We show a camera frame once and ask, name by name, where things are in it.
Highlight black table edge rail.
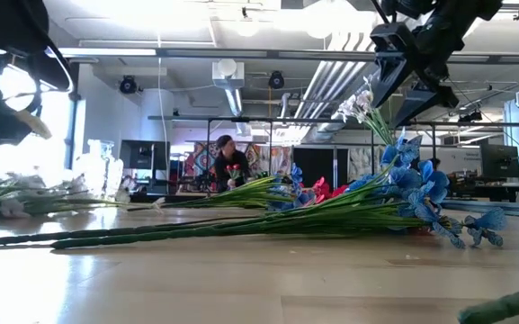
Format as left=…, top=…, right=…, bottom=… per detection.
left=128, top=192, right=218, bottom=204

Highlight black cluttered desk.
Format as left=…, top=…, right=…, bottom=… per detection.
left=447, top=170, right=519, bottom=203

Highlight black background panel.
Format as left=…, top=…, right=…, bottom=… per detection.
left=292, top=147, right=349, bottom=188

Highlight person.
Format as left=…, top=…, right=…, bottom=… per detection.
left=213, top=134, right=251, bottom=194

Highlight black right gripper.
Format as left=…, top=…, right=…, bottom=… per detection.
left=370, top=12, right=467, bottom=129

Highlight white artificial flower bunch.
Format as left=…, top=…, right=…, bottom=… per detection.
left=336, top=75, right=398, bottom=148
left=0, top=173, right=166, bottom=221

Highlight large clear glass vase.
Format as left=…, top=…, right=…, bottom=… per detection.
left=73, top=138, right=125, bottom=204

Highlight colourful patterned backdrop cloth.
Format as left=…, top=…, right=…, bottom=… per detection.
left=182, top=141, right=294, bottom=190

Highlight blue artificial flower bunch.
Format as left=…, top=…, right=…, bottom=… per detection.
left=50, top=130, right=508, bottom=251
left=126, top=162, right=317, bottom=212

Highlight bright window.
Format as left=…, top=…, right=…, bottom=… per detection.
left=0, top=62, right=71, bottom=190

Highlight thick green flower stem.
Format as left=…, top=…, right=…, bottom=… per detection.
left=457, top=283, right=519, bottom=324

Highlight black computer monitor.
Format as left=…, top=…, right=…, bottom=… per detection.
left=480, top=143, right=519, bottom=179
left=119, top=139, right=171, bottom=171

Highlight round white ceiling lamp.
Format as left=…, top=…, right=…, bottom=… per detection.
left=235, top=16, right=260, bottom=38

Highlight black metal background rig frame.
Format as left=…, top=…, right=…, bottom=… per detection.
left=147, top=114, right=519, bottom=197

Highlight long overhead frame beam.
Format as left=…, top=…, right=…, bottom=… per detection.
left=56, top=46, right=519, bottom=64

